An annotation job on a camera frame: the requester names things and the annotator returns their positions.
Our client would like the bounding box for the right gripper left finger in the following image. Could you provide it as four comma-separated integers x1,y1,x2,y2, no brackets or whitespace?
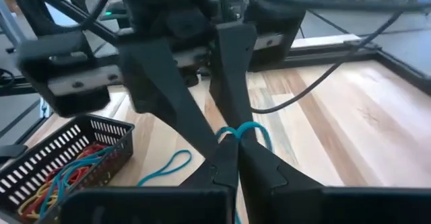
180,135,240,198

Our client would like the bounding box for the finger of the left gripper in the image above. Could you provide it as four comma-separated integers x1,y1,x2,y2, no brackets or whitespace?
117,38,220,157
210,24,259,139

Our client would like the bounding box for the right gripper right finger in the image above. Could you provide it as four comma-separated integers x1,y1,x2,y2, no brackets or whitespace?
238,137,324,224

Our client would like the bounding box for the blue rubber band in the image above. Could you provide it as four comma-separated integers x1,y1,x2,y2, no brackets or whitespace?
215,121,274,224
38,145,115,218
55,155,102,198
136,149,193,188

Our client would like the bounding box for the red rubber band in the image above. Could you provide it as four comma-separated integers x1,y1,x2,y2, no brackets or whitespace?
43,143,112,198
20,170,85,218

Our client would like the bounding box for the yellow rubber band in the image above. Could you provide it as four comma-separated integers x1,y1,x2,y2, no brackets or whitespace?
16,183,68,220
30,180,85,218

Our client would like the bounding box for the black slotted plastic basket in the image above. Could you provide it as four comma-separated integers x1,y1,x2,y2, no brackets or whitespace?
0,114,135,224

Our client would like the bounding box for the black left wrist camera cable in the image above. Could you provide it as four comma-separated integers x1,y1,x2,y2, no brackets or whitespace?
251,10,404,114

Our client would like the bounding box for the black metal table frame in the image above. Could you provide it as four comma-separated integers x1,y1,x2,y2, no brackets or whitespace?
0,38,431,141

